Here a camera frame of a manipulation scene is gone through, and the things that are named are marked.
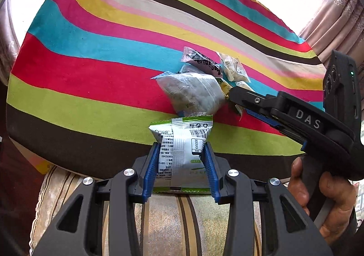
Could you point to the striped beige towel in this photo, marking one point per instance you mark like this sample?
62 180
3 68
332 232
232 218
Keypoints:
176 222

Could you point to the sheer patterned curtain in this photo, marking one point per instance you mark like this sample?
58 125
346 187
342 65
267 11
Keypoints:
8 45

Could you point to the yellow snack packet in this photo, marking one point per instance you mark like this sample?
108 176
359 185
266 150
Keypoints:
225 89

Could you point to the person's right hand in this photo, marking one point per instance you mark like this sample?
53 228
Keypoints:
338 202

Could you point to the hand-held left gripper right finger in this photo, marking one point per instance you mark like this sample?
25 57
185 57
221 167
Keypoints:
212 173

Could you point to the green white snack packet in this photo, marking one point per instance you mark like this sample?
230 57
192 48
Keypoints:
182 145

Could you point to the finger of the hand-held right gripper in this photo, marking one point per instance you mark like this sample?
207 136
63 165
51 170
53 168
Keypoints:
250 98
264 118

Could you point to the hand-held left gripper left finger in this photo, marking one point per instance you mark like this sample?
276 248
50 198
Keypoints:
150 172

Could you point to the brown curtain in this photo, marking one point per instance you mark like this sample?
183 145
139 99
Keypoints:
327 25

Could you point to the pink packet dark print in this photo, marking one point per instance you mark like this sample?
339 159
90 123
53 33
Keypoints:
203 60

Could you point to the multicolour striped cloth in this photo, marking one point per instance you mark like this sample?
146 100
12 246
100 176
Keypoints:
85 45

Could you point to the small clear pale snack packet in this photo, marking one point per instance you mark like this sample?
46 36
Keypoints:
231 67

